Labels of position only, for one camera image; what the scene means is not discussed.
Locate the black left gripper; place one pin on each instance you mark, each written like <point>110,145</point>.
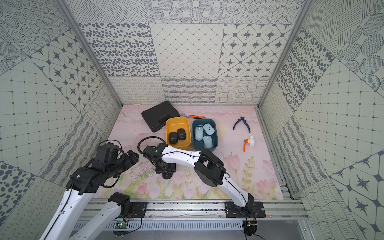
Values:
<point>128,157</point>

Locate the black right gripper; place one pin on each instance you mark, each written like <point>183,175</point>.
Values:
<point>172,168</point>

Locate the black mouse blue mice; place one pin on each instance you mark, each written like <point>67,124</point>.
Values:
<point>181,134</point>

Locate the large light blue mouse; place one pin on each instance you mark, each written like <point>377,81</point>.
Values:
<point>209,129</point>

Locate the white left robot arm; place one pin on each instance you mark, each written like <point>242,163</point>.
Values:
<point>81,188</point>

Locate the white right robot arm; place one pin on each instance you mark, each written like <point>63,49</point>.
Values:
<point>208,167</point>

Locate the yellow plastic storage box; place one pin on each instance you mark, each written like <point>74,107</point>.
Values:
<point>172,125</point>

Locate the teal plastic storage box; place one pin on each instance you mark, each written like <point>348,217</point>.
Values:
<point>199,145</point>

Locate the black right controller box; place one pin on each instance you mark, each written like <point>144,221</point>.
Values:
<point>250,227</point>

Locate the black plastic tool case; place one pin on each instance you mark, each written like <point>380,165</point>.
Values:
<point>157,116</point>

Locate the green circuit board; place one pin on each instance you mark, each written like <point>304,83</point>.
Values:
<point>121,229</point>

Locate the white orange plastic valve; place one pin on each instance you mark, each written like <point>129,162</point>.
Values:
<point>249,142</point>

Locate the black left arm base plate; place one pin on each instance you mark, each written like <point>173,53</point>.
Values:
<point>135,209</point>

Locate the white perforated cable tray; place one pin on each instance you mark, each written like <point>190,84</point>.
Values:
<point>180,225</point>

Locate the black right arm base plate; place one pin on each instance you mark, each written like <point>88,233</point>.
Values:
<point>257,210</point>

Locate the aluminium front rail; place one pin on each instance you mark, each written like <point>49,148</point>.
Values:
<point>215,210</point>

